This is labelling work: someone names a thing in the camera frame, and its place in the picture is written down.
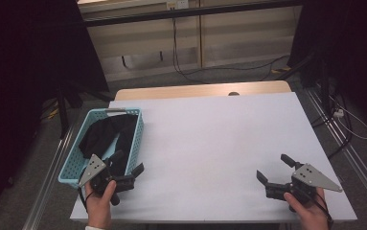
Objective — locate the metal floor rail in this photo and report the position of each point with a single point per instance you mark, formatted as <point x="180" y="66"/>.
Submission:
<point x="363" y="179"/>
<point x="43" y="191"/>

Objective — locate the person's right hand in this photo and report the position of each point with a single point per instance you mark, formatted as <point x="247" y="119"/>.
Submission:
<point x="310" y="215"/>

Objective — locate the black curtain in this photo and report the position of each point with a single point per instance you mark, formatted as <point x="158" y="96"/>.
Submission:
<point x="18" y="64"/>
<point x="356" y="38"/>

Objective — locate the light blue plastic basket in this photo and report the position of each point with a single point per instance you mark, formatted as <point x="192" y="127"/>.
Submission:
<point x="72" y="163"/>

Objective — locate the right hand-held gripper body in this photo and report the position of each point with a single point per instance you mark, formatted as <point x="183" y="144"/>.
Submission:
<point x="313" y="179"/>

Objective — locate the black horizontal bar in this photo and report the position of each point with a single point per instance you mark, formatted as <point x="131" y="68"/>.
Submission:
<point x="187" y="12"/>

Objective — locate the black pants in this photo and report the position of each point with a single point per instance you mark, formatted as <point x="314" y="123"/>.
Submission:
<point x="101" y="134"/>

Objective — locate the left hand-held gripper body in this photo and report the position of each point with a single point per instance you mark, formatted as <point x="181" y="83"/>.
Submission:
<point x="92" y="169"/>

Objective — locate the wooden table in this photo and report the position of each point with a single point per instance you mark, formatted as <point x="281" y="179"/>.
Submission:
<point x="171" y="91"/>

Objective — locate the person's left hand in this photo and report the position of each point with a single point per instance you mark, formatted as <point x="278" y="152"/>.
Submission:
<point x="98" y="207"/>

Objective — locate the beige cabinet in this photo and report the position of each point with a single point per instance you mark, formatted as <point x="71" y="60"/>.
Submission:
<point x="235" y="38"/>

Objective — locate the yellow floor tape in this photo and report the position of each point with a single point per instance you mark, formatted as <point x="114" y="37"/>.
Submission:
<point x="53" y="113"/>
<point x="280" y="69"/>

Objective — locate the white wall socket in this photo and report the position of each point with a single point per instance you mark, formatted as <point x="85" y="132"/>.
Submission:
<point x="178" y="4"/>

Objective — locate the white table cover sheet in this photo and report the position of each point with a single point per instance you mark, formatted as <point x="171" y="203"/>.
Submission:
<point x="219" y="143"/>

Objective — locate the black stand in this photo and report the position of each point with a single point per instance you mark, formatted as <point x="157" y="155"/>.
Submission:
<point x="63" y="118"/>
<point x="324" y="83"/>

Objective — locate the white plug adapter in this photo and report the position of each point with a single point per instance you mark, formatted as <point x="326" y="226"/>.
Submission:
<point x="339" y="113"/>

